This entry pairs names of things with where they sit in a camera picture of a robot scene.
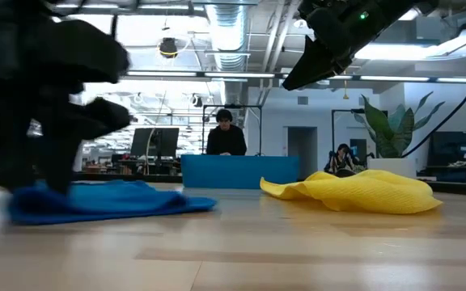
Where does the silver ventilation duct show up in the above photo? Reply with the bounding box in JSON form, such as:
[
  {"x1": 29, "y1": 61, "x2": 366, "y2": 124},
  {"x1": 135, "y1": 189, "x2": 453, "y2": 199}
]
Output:
[{"x1": 205, "y1": 2, "x2": 251, "y2": 73}]

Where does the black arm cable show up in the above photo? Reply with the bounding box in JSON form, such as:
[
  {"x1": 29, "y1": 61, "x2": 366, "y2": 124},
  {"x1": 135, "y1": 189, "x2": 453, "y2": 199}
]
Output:
[{"x1": 400, "y1": 42, "x2": 466, "y2": 159}]

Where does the teal plastic basket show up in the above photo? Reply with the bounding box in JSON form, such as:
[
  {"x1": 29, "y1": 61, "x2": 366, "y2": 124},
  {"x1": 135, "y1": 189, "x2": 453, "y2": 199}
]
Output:
[{"x1": 180, "y1": 154, "x2": 300, "y2": 190}]

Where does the yellow microfiber towel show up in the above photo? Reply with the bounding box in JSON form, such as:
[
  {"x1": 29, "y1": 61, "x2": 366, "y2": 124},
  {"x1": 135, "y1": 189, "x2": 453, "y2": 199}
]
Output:
[{"x1": 259, "y1": 169, "x2": 444, "y2": 215}]

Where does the blue microfiber towel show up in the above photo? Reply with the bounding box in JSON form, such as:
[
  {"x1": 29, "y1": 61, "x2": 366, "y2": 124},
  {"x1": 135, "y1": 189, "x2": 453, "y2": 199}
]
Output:
[{"x1": 7, "y1": 179, "x2": 218, "y2": 226}]

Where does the black media cabinet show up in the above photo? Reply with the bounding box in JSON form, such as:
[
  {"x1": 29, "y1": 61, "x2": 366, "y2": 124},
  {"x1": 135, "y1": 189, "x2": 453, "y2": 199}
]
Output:
[{"x1": 417, "y1": 130, "x2": 466, "y2": 185}]

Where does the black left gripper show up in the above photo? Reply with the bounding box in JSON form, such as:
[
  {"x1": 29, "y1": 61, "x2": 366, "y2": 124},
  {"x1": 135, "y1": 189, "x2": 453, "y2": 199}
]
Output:
[{"x1": 0, "y1": 0, "x2": 85, "y2": 196}]

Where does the person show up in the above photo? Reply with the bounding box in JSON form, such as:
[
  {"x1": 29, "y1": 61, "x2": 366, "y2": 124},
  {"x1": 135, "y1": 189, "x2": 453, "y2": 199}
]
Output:
[
  {"x1": 324, "y1": 142, "x2": 358, "y2": 178},
  {"x1": 205, "y1": 108, "x2": 248, "y2": 157}
]

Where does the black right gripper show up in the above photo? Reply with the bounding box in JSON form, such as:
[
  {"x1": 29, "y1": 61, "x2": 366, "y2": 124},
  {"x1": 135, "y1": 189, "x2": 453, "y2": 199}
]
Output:
[{"x1": 281, "y1": 0, "x2": 400, "y2": 92}]

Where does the black ceiling camera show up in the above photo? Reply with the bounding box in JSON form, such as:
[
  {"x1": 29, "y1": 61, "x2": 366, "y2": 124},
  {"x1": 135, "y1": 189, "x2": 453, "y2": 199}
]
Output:
[{"x1": 159, "y1": 36, "x2": 179, "y2": 60}]

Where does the black computer monitor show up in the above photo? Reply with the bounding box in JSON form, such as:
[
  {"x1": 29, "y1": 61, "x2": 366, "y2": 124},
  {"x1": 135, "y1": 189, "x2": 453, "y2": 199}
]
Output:
[{"x1": 129, "y1": 127, "x2": 180, "y2": 159}]

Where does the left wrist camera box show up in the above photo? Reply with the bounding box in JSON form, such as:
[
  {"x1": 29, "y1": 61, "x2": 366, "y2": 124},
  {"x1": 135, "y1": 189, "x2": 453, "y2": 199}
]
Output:
[{"x1": 53, "y1": 19, "x2": 132, "y2": 85}]

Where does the potted plant in white pot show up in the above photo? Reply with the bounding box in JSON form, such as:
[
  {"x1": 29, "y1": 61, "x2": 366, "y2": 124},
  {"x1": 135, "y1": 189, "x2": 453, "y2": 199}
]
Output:
[{"x1": 353, "y1": 91, "x2": 447, "y2": 179}]

